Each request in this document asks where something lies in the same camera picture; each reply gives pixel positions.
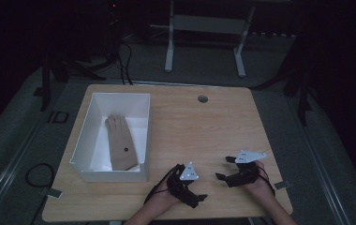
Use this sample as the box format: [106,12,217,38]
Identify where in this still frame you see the beige glove with dark dot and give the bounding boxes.
[104,114,141,172]

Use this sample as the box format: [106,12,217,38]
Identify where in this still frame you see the white desk frame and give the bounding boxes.
[149,0,257,79]

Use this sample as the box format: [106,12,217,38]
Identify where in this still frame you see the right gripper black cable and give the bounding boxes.
[255,164,276,197]

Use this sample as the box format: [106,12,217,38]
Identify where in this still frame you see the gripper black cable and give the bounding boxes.
[255,164,276,197]
[142,170,178,205]

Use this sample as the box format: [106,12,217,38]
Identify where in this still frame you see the black metal stand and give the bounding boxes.
[250,60,314,127]
[33,55,107,113]

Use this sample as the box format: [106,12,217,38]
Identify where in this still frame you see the black looped floor cable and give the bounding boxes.
[24,162,56,188]

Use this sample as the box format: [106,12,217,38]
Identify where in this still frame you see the person's left hand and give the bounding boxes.
[149,180,184,211]

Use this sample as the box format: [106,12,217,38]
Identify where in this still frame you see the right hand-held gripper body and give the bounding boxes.
[225,150,267,188]

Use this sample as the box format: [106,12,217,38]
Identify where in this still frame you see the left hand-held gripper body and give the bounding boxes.
[166,160,200,209]

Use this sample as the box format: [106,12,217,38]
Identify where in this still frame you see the person's right hand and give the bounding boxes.
[244,160,275,203]

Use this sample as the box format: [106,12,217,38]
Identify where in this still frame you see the black cables on floor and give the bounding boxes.
[115,39,134,86]

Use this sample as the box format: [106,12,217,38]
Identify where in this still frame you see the grey tape piece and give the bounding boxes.
[274,180,293,190]
[39,187,64,200]

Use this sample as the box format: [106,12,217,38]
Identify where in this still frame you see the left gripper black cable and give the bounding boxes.
[142,170,178,205]

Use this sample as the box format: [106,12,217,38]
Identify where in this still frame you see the white rectangular box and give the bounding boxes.
[68,92,152,184]

